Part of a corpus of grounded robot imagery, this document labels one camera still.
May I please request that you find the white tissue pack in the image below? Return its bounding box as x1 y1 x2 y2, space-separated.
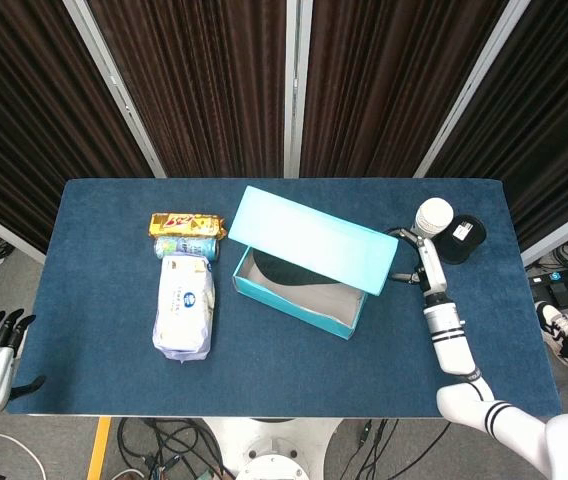
151 253 216 363

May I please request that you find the black rubber slipper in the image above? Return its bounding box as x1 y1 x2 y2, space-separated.
251 249 346 288

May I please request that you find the white sneaker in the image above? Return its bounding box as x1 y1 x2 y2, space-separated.
535 301 568 370

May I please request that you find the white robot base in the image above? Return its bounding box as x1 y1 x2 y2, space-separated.
201 417 345 480

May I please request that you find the light blue cardboard box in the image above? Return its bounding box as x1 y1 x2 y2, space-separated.
227 185 399 341

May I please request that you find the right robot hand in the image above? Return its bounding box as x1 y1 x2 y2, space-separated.
388 227 450 298

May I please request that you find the white partition post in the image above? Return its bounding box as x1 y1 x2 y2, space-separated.
62 0 167 179
413 0 537 179
283 0 314 179

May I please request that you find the dark blue table mat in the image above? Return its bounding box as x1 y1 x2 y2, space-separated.
5 177 564 419

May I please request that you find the yellow snack packet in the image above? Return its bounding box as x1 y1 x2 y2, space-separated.
147 212 229 239

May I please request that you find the blue drink can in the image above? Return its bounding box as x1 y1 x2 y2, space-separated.
153 236 221 262

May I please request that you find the dark brown curtain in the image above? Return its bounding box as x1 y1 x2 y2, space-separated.
299 0 508 179
88 0 288 179
426 0 568 251
0 0 154 252

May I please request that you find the black cable bundle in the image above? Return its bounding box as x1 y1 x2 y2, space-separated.
116 417 225 480

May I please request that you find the black mesh pen holder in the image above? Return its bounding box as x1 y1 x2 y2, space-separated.
436 214 487 266

